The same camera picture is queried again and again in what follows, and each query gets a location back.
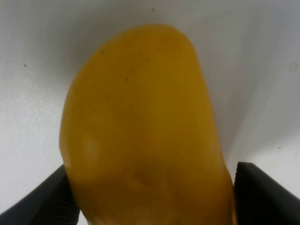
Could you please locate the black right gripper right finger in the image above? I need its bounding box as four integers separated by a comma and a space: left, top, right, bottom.
234, 162, 300, 225

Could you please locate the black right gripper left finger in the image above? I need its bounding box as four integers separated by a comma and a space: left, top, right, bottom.
0, 166, 80, 225

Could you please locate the yellow mango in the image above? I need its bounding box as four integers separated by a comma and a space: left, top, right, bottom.
60, 24, 237, 225

